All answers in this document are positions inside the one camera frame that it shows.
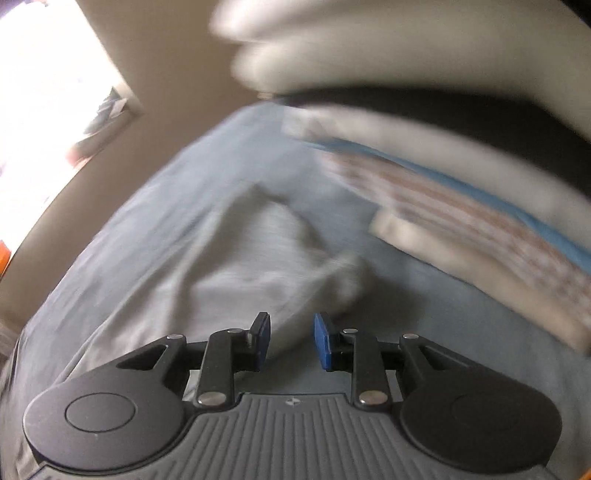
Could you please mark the grey sweatpants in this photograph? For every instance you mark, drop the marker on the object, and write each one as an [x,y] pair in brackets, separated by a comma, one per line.
[240,258]

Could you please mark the blue cloth band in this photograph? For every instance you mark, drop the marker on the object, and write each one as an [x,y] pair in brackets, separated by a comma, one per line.
[561,240]

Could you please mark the grey bed blanket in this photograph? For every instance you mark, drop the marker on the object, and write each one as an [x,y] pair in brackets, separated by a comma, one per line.
[415,295]

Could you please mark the person's white fuzzy robe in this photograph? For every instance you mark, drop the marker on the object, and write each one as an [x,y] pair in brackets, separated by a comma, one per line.
[369,60]

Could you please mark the orange bag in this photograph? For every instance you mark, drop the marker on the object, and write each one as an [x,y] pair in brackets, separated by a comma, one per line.
[3,256]

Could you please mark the black cloth band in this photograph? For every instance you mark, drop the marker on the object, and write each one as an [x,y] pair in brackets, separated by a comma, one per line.
[508,124]

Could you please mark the cream cloth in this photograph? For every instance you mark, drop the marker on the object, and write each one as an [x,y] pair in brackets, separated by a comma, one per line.
[461,266]

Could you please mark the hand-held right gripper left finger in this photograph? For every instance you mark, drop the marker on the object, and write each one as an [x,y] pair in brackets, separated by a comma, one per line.
[264,337]

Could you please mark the window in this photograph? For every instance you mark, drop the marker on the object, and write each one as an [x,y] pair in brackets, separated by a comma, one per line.
[46,115]

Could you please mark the box of dark things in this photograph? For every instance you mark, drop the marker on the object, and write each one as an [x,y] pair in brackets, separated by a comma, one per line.
[108,110]

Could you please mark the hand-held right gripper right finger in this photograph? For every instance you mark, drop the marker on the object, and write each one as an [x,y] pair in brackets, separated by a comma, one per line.
[323,341]

